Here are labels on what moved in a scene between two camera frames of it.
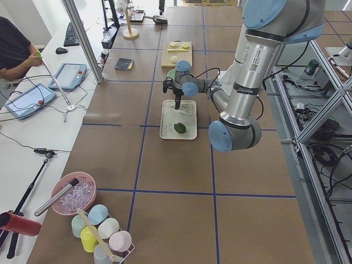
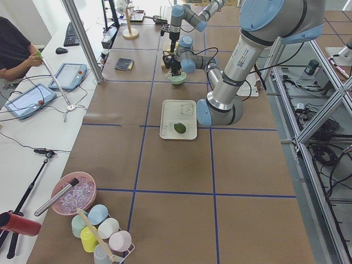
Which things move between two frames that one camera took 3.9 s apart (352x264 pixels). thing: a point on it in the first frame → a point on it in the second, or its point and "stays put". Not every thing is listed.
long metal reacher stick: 70,106 stays put
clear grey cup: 100,256 stays put
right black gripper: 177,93 → 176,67
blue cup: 97,214 stays put
